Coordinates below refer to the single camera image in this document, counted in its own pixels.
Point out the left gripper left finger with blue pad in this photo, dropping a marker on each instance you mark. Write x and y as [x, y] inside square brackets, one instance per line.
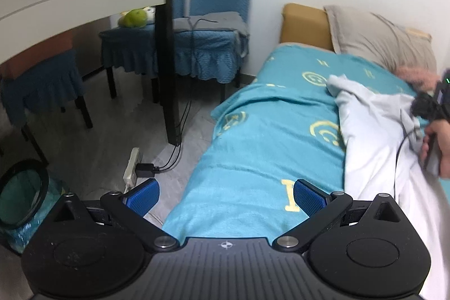
[128, 210]

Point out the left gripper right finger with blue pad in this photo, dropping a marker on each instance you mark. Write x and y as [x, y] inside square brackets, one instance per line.
[324, 211]

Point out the light grey t-shirt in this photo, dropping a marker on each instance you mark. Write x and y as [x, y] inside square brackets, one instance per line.
[382, 141]

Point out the person's right hand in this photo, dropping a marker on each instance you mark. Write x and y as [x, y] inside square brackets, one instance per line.
[440, 129]

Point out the white power strip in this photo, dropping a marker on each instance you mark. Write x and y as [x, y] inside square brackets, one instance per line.
[129, 175]

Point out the pink fluffy blanket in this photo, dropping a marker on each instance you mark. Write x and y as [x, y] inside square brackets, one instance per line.
[421, 79]

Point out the black power adapter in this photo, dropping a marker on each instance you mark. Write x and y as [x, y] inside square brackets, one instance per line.
[145, 170]

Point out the teal patterned bed sheet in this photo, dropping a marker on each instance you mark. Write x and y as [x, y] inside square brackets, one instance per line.
[281, 128]

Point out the grey pillow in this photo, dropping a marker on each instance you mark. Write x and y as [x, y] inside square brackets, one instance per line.
[376, 39]

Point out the black rimmed waste bin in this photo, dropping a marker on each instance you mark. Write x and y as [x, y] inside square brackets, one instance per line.
[26, 198]

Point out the blue covered stool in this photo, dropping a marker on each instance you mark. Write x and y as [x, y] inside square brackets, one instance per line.
[51, 83]

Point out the blue covered chair behind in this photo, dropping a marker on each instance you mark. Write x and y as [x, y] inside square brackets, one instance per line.
[132, 48]

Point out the mustard yellow headboard cushion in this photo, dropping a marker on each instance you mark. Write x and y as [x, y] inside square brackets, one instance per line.
[306, 25]

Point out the green plush toy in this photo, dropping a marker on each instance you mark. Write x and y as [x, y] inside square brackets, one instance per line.
[139, 17]

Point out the grey cloth on chair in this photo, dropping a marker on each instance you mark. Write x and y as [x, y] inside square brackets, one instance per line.
[220, 21]

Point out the blue covered chair near bed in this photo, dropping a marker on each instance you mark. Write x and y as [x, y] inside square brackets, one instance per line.
[212, 41]

